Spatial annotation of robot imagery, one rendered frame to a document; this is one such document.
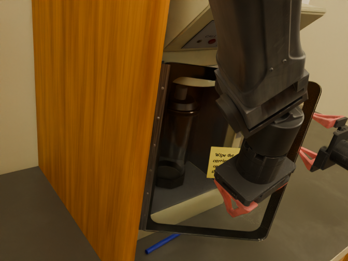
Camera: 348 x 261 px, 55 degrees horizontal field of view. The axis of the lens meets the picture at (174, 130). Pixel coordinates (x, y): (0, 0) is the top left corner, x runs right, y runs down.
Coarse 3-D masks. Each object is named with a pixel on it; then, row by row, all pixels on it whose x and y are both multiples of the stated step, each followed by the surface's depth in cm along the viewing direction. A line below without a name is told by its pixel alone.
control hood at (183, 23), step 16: (176, 0) 51; (192, 0) 48; (176, 16) 52; (192, 16) 49; (208, 16) 49; (304, 16) 62; (320, 16) 65; (176, 32) 52; (192, 32) 52; (176, 48) 57; (192, 48) 59; (208, 48) 62
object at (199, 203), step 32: (192, 64) 59; (192, 96) 61; (192, 128) 65; (224, 128) 65; (160, 160) 68; (192, 160) 68; (160, 192) 71; (192, 192) 72; (160, 224) 76; (192, 224) 76; (224, 224) 76; (256, 224) 77
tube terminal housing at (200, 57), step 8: (168, 56) 61; (176, 56) 62; (184, 56) 63; (192, 56) 64; (200, 56) 66; (208, 56) 67; (200, 64) 67; (208, 64) 68; (144, 232) 81; (152, 232) 83
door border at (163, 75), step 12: (168, 72) 59; (156, 108) 62; (156, 120) 63; (156, 132) 65; (156, 144) 66; (156, 156) 67; (144, 192) 71; (144, 204) 73; (144, 216) 74; (144, 228) 76
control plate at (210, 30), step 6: (210, 24) 52; (204, 30) 53; (210, 30) 54; (198, 36) 55; (204, 36) 55; (210, 36) 56; (216, 36) 57; (192, 42) 56; (204, 42) 58; (216, 42) 60; (186, 48) 58
